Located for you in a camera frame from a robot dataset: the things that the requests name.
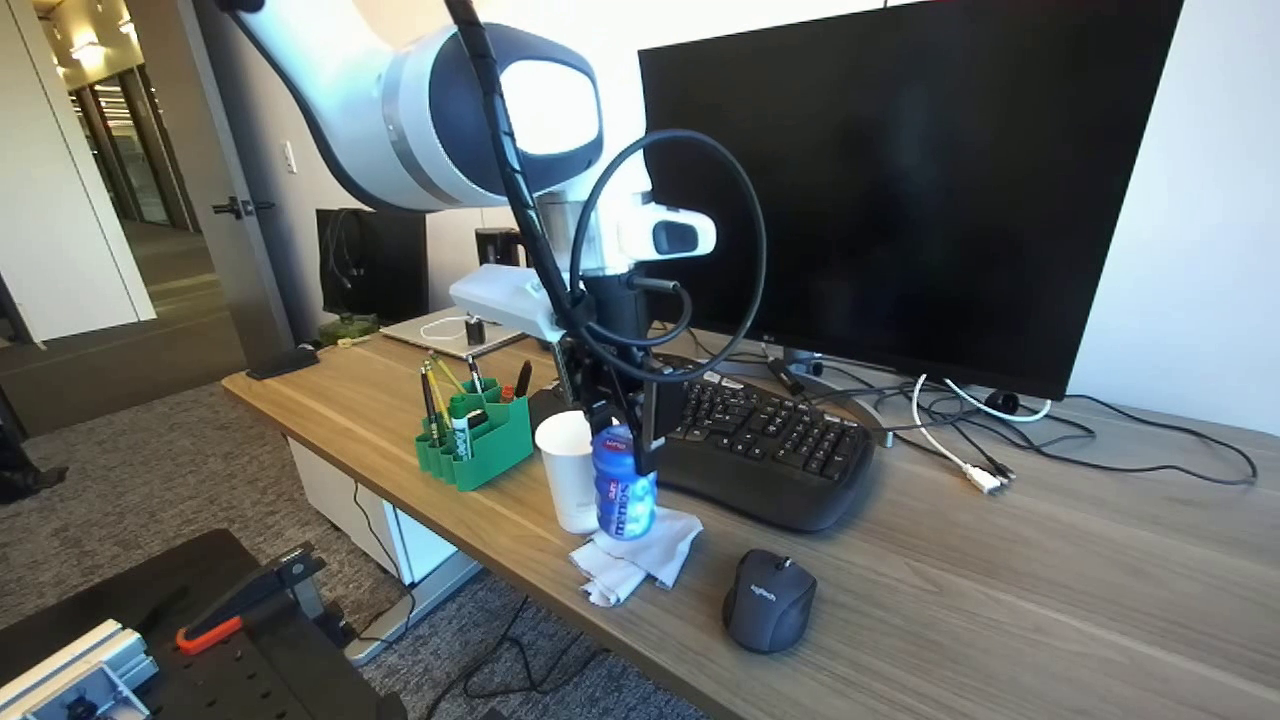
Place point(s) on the black perforated platform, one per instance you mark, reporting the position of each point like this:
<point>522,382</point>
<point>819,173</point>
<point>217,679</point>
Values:
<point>162,586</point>

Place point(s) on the blue gum bottle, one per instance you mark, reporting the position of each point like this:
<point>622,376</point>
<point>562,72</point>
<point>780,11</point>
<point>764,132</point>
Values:
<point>622,485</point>

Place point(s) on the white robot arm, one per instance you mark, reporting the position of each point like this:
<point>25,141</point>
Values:
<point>384,122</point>

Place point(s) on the black computer monitor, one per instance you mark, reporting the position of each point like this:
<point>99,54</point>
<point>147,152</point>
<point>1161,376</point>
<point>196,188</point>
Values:
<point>935,173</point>

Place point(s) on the black computer keyboard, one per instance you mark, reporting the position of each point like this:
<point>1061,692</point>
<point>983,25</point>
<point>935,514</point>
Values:
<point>775,447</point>

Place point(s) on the white desk leg panel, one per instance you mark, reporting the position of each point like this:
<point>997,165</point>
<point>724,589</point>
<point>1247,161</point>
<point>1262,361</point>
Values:
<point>361,524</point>

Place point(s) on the silver aluminium profile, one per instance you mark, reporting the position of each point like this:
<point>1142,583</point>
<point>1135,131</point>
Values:
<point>65,672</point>

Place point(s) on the yellow pencil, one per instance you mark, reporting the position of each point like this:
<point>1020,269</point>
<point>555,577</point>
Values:
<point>442,376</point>

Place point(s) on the white paper cup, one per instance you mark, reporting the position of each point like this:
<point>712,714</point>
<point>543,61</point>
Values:
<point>567,473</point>

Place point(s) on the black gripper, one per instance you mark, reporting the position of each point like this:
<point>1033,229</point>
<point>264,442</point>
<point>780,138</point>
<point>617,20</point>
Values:
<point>614,315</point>

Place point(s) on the black computer mouse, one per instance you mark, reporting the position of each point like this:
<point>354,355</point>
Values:
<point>768,601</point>

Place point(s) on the green plastic pen holder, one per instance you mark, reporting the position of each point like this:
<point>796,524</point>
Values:
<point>472,462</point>

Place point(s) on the white crumpled tissue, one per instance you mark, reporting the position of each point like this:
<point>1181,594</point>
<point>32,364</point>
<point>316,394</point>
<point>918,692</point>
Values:
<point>654,552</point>

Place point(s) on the small black adapter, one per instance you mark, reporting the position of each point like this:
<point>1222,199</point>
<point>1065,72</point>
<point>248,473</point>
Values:
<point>472,327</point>

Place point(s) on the black pen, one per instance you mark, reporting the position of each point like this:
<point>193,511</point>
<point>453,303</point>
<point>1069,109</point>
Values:
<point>429,402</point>

